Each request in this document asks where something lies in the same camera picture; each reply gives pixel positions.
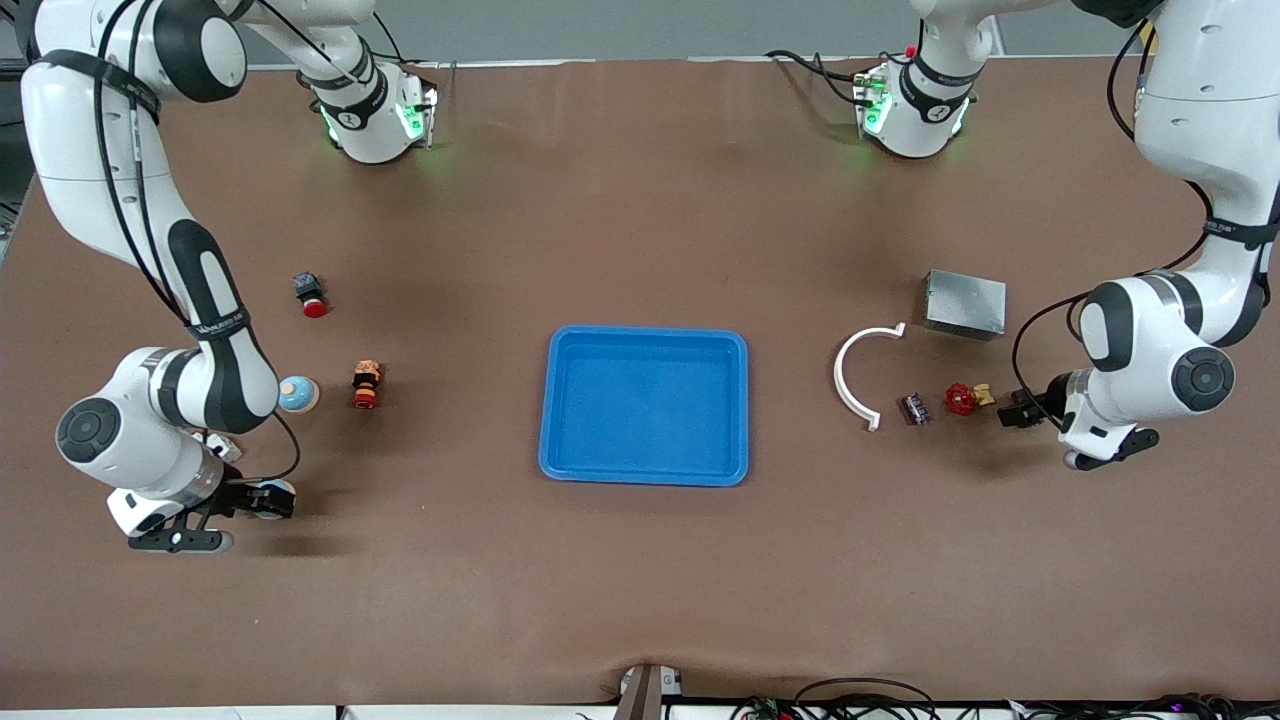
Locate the grey metal mount bracket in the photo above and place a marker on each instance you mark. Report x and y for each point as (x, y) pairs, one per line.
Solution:
(645, 695)

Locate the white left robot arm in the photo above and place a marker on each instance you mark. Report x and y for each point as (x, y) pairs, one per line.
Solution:
(1200, 100)

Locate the blue plastic tray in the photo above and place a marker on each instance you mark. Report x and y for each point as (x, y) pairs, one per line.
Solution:
(645, 410)

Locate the grey metal box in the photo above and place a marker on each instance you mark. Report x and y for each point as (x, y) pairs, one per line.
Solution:
(965, 305)

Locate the red valve brass fitting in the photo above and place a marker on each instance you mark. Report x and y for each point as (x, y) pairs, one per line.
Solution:
(960, 400)

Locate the red mushroom button black base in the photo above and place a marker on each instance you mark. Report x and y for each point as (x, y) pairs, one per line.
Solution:
(313, 300)

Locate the white circuit breaker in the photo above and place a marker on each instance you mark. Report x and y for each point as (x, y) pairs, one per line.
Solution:
(228, 447)

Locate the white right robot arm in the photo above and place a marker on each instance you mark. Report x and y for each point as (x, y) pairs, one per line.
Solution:
(100, 120)

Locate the blue bell cream button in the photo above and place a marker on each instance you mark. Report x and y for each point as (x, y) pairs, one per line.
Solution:
(302, 396)
(285, 488)

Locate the white curved plastic clamp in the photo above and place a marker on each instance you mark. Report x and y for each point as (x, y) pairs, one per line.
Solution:
(838, 378)

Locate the black printed electrolytic capacitor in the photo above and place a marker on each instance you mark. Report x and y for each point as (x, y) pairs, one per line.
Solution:
(916, 409)

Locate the red button yellow orange base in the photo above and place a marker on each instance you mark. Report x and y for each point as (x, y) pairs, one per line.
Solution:
(366, 385)

